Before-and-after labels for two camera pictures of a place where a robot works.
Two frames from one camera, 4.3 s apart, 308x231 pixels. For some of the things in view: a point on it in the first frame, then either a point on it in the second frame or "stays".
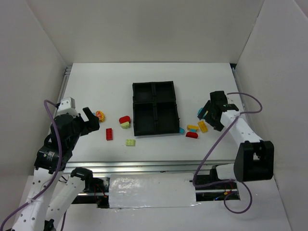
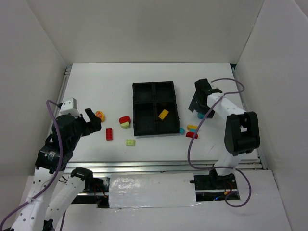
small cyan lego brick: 181,130 stays
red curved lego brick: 192,134 stays
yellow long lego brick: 202,126 → 163,114
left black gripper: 84,123 stays
